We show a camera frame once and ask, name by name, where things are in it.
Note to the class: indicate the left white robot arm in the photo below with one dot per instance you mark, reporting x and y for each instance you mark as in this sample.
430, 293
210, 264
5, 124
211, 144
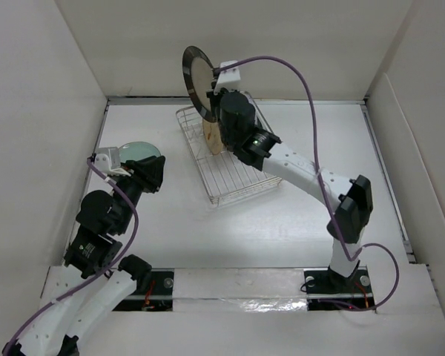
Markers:
97, 271

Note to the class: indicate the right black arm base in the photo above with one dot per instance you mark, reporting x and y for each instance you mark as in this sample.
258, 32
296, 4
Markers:
328, 294

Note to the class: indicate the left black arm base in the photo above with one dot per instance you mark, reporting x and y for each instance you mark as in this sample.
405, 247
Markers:
157, 297

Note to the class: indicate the round light green plate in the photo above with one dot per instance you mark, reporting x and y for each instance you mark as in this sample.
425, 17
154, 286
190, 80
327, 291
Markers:
137, 151

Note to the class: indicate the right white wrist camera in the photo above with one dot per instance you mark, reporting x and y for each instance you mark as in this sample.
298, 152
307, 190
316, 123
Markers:
227, 79

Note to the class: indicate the metal wire dish rack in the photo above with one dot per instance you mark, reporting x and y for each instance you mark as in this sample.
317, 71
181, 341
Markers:
224, 177

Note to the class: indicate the striped rim beige plate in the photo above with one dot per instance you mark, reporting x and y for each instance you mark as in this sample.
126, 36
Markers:
198, 74

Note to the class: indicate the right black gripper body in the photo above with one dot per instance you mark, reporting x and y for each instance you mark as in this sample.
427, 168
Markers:
227, 139

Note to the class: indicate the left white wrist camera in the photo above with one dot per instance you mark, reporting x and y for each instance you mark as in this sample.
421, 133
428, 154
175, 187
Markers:
107, 160

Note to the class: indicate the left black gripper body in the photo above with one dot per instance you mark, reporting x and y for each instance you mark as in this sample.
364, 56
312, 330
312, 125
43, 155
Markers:
124, 222

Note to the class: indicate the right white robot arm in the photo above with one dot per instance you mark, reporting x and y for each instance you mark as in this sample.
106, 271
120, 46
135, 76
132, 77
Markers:
348, 201

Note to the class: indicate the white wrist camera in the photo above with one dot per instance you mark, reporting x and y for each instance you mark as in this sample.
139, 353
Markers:
227, 79
107, 160

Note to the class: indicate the beige bird pattern plate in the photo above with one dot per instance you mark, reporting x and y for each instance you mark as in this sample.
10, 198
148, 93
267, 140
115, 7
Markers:
212, 136

